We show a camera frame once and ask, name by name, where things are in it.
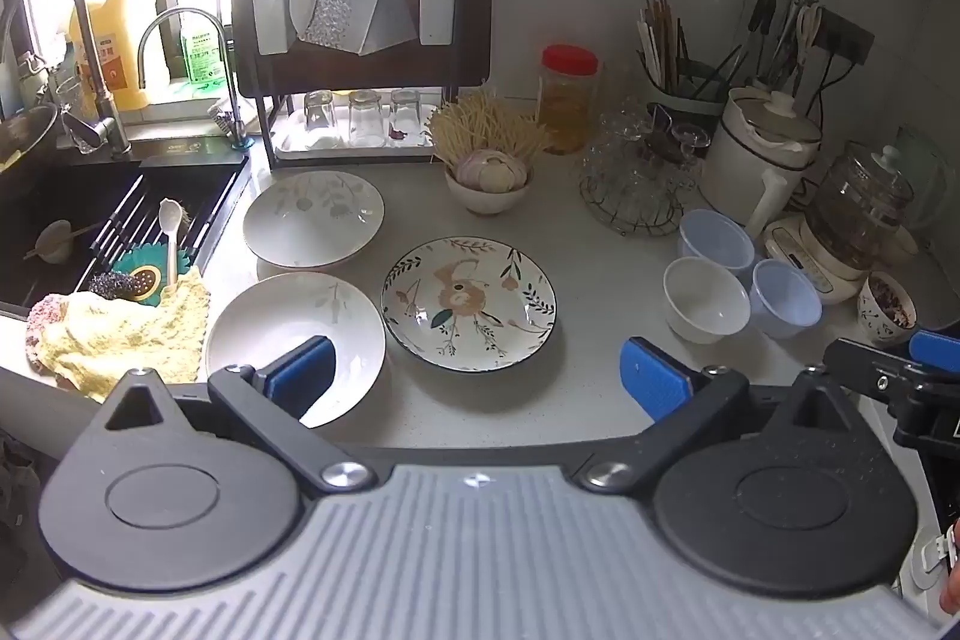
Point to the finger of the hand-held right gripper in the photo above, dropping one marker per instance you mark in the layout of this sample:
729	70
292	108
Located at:
937	351
870	366

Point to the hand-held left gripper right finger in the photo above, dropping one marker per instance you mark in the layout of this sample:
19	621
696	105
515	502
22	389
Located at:
654	381

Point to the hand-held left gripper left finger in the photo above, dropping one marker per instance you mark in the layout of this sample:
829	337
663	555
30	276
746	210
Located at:
304	377

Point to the blue plastic bowl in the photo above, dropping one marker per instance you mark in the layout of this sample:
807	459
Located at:
716	239
787	302

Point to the person's right hand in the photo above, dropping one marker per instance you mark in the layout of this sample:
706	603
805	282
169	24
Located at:
953	580

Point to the white patterned bowl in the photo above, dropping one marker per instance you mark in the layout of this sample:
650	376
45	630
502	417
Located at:
885	306

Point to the cream kettle base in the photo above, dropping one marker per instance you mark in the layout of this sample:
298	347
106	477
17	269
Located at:
799	254

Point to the glass kettle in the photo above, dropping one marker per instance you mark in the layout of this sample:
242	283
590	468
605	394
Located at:
862	205

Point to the yellow cloth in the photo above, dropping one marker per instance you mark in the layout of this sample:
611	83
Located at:
127	340

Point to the floral plate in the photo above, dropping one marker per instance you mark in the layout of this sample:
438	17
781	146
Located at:
469	302

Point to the teal sunflower scrubber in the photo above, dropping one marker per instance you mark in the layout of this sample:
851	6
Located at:
142	276

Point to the white spoon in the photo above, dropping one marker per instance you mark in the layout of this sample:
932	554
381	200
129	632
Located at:
171	235

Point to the sink roll rack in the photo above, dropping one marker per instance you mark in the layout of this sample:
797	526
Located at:
202	205

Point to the steel wool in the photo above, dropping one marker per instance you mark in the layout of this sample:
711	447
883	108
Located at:
105	284

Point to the white drip tray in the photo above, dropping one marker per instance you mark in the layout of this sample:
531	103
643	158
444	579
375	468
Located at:
300	149

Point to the cluster of clear glass cups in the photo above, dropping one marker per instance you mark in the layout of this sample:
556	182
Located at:
619	153

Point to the white electric pot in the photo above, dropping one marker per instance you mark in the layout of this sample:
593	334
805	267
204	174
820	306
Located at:
750	168

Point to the white garlic bowl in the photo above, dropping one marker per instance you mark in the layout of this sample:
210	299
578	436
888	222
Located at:
487	197

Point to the dark dish rack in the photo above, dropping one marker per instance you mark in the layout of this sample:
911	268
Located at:
259	130

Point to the clear drinking glass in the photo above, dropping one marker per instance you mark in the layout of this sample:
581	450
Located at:
406	115
320	119
367	119

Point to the pink cloth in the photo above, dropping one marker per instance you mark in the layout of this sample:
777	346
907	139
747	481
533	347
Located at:
41	325

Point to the garlic bulb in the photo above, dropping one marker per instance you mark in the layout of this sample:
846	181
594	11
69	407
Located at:
489	169

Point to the wooden ladle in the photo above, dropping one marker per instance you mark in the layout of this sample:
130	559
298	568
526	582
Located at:
54	239

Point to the red lid glass jar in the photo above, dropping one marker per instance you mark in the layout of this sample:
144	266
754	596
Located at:
568	100

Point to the black sink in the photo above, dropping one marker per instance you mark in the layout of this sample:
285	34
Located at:
60	197

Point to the bundle of yellow sticks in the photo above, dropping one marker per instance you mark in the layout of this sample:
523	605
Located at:
487	126

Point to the chrome faucet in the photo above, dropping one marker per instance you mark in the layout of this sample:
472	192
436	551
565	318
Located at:
225	55

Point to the bunch of chopsticks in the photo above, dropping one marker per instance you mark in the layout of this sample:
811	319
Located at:
660	40

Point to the green bottle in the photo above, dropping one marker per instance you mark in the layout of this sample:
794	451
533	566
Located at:
201	51

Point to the hanging kitchen utensils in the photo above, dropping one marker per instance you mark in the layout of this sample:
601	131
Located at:
784	25

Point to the white utensil holder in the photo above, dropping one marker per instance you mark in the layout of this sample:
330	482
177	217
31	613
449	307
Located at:
270	21
437	10

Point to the dark pull-down faucet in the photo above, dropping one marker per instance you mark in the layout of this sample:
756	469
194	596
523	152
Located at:
97	85

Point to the dark pot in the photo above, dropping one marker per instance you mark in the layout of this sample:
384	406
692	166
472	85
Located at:
26	138

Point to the yellow detergent bottle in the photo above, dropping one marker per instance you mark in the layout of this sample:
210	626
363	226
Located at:
124	48

